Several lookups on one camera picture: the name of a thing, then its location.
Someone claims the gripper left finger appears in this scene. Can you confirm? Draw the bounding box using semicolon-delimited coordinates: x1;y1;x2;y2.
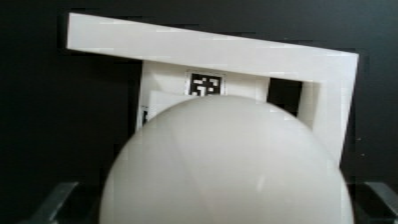
18;182;78;224

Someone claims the white U-shaped fence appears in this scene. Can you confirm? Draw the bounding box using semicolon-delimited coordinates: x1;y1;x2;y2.
66;13;359;156

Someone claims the white lamp base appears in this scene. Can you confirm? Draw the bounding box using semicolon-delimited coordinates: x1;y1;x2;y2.
137;61;270;127

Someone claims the white lamp bulb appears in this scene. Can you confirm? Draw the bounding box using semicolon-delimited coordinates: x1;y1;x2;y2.
99;96;354;224

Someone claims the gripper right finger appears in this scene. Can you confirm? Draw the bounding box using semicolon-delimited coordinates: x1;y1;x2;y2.
355;182;398;224

